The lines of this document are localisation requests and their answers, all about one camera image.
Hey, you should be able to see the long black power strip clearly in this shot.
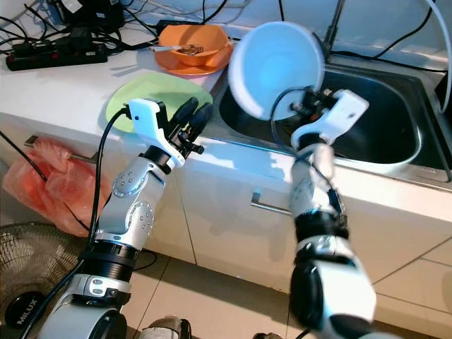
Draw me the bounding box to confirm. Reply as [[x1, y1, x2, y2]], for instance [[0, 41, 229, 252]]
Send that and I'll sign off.
[[6, 42, 110, 71]]

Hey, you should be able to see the green plate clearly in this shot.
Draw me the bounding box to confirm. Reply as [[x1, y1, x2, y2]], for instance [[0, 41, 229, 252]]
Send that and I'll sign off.
[[105, 73, 214, 133]]

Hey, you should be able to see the left robot leg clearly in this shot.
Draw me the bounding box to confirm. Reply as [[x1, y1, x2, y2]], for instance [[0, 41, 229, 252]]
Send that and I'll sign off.
[[141, 316, 191, 339]]

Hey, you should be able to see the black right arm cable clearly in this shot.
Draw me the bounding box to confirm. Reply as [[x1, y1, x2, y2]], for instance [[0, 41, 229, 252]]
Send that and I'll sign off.
[[268, 86, 303, 153]]

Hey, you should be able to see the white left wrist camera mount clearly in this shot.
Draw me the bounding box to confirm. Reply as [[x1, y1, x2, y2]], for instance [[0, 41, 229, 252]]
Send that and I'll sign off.
[[127, 99, 181, 169]]

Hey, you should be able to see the wire cage floor fan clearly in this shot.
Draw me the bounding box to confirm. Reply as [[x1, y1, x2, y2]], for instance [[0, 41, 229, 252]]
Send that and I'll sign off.
[[0, 222, 93, 339]]

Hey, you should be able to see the black power cable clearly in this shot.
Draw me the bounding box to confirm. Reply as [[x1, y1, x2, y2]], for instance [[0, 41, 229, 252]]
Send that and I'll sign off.
[[371, 0, 432, 61]]

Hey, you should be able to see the steel drawer handle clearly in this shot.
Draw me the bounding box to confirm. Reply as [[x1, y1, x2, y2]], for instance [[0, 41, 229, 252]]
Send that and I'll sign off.
[[25, 134, 107, 165], [251, 192, 311, 218]]

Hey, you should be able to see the orange plate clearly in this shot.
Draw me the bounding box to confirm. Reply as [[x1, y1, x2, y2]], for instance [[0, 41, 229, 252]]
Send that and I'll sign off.
[[154, 44, 234, 76]]

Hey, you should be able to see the light metal utensil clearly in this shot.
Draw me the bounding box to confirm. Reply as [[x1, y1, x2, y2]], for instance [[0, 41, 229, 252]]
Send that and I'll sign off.
[[152, 44, 202, 57]]

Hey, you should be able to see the black faucet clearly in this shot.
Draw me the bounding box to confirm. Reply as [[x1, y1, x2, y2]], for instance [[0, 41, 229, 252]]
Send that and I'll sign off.
[[321, 0, 343, 61]]

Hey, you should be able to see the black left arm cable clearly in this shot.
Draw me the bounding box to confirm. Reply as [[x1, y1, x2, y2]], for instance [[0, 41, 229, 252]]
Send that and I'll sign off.
[[39, 106, 135, 339]]

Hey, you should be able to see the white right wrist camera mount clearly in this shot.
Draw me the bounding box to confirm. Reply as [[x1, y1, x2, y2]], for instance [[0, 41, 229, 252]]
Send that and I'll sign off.
[[290, 88, 370, 149]]

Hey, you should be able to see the small black power strip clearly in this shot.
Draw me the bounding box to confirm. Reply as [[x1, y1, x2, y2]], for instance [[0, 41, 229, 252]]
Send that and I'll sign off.
[[155, 20, 188, 32]]

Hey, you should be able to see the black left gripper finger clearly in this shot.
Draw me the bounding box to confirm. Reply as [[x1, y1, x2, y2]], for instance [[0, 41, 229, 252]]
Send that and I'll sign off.
[[187, 103, 214, 139], [171, 97, 198, 132]]

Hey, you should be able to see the steel kitchen sink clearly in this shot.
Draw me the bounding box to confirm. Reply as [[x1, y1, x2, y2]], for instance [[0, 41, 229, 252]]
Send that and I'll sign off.
[[215, 49, 452, 188]]

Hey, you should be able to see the red plastic bag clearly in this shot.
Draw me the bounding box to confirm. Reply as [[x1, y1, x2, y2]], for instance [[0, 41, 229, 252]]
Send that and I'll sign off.
[[4, 136, 107, 237]]

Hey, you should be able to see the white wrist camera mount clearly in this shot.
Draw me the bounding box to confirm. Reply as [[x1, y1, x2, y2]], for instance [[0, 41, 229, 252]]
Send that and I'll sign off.
[[127, 99, 181, 169], [290, 88, 370, 149]]

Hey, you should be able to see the black power adapter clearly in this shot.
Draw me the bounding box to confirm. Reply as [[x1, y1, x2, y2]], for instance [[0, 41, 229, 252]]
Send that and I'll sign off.
[[46, 0, 121, 32]]

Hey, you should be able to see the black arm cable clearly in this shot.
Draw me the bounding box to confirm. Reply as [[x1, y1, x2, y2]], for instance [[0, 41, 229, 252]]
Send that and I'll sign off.
[[39, 106, 135, 339], [268, 86, 303, 153]]

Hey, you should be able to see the white cable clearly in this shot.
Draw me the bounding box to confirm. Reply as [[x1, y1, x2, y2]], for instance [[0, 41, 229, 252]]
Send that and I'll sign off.
[[426, 0, 452, 114]]

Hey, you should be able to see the white bowl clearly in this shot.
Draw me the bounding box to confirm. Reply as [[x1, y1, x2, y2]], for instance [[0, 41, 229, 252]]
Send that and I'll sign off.
[[228, 21, 326, 122]]

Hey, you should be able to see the white cabinet door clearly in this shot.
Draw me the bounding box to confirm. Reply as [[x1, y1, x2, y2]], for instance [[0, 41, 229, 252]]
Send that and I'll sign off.
[[0, 127, 188, 269], [180, 152, 452, 319]]

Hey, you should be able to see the orange bowl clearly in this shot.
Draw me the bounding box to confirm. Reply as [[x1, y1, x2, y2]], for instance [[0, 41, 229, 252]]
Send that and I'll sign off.
[[157, 25, 230, 59]]

